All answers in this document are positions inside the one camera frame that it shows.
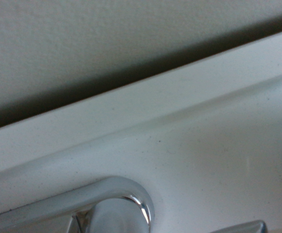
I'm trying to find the white vanity sink top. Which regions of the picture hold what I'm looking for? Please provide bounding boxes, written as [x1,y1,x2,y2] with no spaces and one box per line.
[0,26,282,233]

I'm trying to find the chrome faucet body with spout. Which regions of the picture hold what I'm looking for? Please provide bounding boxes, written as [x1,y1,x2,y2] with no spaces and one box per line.
[0,175,155,233]

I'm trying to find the chrome faucet lever handle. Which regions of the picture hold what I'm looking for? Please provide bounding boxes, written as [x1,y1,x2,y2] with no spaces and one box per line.
[67,196,268,233]

